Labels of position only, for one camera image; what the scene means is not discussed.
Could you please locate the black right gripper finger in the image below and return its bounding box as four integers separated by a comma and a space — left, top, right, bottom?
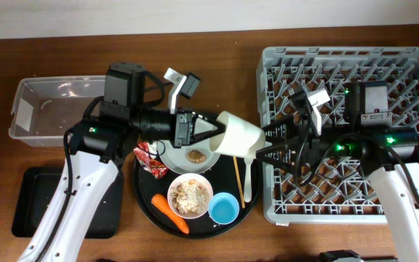
262, 115, 297, 143
255, 143, 295, 170

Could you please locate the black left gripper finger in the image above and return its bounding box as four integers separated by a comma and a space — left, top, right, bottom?
193, 126, 226, 143
194, 111, 226, 127

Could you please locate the cream white cup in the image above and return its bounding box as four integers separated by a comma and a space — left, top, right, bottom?
209, 111, 266, 159

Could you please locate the light blue cup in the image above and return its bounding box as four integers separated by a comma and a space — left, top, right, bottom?
208, 192, 240, 225

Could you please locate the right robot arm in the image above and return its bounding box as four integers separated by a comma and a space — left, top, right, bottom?
255, 82, 419, 261

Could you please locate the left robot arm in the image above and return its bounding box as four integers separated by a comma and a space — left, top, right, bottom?
19, 62, 226, 261

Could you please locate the grey dishwasher rack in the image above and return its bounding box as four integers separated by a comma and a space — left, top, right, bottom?
256, 47, 419, 225

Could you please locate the brown cookie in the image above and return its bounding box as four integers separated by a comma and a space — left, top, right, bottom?
186, 149, 207, 164

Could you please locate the grey-white plate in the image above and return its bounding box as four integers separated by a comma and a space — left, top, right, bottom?
156, 140, 220, 174

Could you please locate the red snack wrapper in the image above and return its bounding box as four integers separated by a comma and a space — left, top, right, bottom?
133, 141, 169, 179

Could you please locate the round black tray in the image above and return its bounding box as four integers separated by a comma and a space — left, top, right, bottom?
132, 155, 263, 239

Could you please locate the white plastic fork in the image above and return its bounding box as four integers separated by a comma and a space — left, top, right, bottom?
243, 158, 253, 203

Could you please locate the white bowl with oatmeal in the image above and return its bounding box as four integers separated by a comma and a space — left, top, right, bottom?
167, 173, 213, 219

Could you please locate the wooden chopstick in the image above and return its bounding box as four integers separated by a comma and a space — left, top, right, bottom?
233, 156, 245, 209

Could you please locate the orange carrot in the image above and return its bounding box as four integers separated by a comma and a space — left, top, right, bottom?
151, 194, 190, 234

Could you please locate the clear plastic bin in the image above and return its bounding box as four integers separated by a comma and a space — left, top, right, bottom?
8, 76, 105, 147

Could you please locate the black rectangular tray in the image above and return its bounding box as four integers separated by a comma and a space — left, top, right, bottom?
12, 167, 124, 239

